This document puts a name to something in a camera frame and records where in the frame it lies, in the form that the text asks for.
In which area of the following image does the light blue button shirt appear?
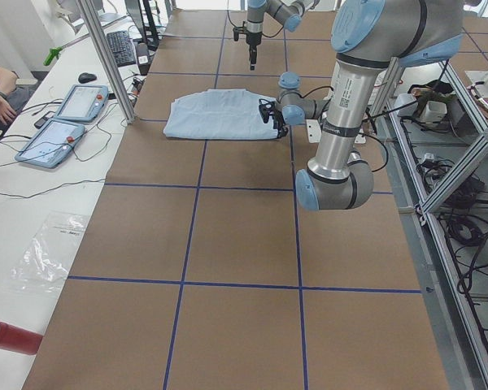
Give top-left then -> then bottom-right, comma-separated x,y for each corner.
163,89 -> 280,141

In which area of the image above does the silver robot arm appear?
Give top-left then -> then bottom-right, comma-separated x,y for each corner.
233,0 -> 320,71
277,1 -> 464,210

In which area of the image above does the red cylinder bottle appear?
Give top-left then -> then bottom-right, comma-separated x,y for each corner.
0,321 -> 43,355

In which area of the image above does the near blue teach pendant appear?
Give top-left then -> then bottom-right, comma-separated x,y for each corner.
15,119 -> 85,169

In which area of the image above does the grey aluminium frame post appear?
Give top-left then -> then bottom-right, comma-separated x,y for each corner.
76,0 -> 135,124

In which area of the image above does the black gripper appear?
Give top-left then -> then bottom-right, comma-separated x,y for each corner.
271,111 -> 289,137
246,30 -> 262,71

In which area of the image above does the seated person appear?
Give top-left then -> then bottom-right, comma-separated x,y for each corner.
0,67 -> 34,136

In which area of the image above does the far blue teach pendant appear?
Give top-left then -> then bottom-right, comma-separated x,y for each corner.
54,84 -> 109,124

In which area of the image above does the blue teach pendant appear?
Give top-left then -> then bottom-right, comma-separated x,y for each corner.
15,119 -> 85,169
54,84 -> 109,124

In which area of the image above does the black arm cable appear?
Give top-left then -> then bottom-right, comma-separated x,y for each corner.
300,84 -> 336,99
226,0 -> 285,39

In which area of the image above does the white camera column base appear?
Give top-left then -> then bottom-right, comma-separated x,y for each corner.
306,119 -> 366,145

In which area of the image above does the black computer keyboard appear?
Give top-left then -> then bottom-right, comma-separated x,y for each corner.
106,31 -> 137,67

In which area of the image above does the black computer mouse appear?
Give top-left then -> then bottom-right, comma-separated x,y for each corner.
78,72 -> 97,84

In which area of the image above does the clear plastic bag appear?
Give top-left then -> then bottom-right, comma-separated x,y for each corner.
8,211 -> 90,297

